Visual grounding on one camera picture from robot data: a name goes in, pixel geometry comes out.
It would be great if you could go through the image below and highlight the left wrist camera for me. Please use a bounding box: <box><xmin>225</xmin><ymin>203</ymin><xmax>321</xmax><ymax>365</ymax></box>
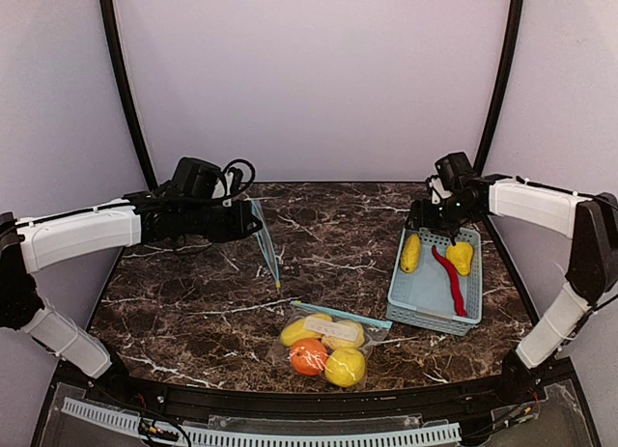
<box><xmin>212</xmin><ymin>158</ymin><xmax>256</xmax><ymax>207</ymax></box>

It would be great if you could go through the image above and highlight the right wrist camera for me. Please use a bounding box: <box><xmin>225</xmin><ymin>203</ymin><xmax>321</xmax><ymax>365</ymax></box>
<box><xmin>425</xmin><ymin>175</ymin><xmax>460</xmax><ymax>207</ymax></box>

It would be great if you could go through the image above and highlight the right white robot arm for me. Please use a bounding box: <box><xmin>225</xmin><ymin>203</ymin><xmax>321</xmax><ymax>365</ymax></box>
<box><xmin>406</xmin><ymin>153</ymin><xmax>617</xmax><ymax>403</ymax></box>

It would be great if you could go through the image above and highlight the yellow mango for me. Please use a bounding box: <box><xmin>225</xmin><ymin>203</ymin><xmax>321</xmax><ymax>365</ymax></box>
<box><xmin>279</xmin><ymin>317</ymin><xmax>323</xmax><ymax>347</ymax></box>

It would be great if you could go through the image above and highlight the slotted grey cable duct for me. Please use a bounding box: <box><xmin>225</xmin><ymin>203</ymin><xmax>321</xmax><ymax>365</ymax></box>
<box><xmin>61</xmin><ymin>397</ymin><xmax>462</xmax><ymax>446</ymax></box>

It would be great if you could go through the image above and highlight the yellow fruit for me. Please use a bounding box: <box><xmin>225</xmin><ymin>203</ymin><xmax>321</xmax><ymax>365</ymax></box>
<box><xmin>400</xmin><ymin>233</ymin><xmax>421</xmax><ymax>273</ymax></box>

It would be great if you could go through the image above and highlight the black front table rail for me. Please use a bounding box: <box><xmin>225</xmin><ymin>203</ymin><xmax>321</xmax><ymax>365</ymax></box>
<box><xmin>87</xmin><ymin>374</ymin><xmax>507</xmax><ymax>421</ymax></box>

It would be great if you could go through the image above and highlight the clear zip bag blue zipper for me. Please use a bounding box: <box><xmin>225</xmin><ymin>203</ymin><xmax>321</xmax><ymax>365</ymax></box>
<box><xmin>267</xmin><ymin>300</ymin><xmax>393</xmax><ymax>390</ymax></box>

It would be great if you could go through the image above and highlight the round yellow lemon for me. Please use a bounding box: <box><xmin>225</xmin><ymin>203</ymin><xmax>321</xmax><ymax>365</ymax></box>
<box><xmin>324</xmin><ymin>348</ymin><xmax>366</xmax><ymax>388</ymax></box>

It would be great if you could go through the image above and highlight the pale yellow potato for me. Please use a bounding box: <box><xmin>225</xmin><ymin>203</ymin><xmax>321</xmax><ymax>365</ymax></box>
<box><xmin>321</xmin><ymin>320</ymin><xmax>365</xmax><ymax>349</ymax></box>

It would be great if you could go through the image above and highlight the black frame post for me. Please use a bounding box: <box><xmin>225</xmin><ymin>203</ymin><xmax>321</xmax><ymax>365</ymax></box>
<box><xmin>98</xmin><ymin>0</ymin><xmax>157</xmax><ymax>190</ymax></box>
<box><xmin>473</xmin><ymin>0</ymin><xmax>524</xmax><ymax>174</ymax></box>

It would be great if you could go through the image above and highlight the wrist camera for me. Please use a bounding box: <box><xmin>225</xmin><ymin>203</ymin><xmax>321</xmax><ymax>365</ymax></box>
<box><xmin>212</xmin><ymin>158</ymin><xmax>256</xmax><ymax>207</ymax></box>
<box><xmin>425</xmin><ymin>175</ymin><xmax>460</xmax><ymax>207</ymax></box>

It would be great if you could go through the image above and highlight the orange fruit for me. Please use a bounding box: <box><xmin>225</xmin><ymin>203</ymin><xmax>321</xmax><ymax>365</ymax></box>
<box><xmin>289</xmin><ymin>338</ymin><xmax>328</xmax><ymax>377</ymax></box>

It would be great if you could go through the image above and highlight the red chili pepper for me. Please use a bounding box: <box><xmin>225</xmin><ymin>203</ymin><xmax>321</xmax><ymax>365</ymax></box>
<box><xmin>432</xmin><ymin>245</ymin><xmax>467</xmax><ymax>317</ymax></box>

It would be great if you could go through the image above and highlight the black frame post left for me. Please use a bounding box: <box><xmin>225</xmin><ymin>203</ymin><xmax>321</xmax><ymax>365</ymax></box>
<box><xmin>98</xmin><ymin>0</ymin><xmax>157</xmax><ymax>190</ymax></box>

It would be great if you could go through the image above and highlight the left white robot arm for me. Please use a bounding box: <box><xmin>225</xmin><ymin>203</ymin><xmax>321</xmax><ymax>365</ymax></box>
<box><xmin>1</xmin><ymin>157</ymin><xmax>264</xmax><ymax>379</ymax></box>

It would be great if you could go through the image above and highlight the black frame post right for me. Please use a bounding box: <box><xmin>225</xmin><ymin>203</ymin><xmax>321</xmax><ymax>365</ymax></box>
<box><xmin>473</xmin><ymin>0</ymin><xmax>524</xmax><ymax>174</ymax></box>

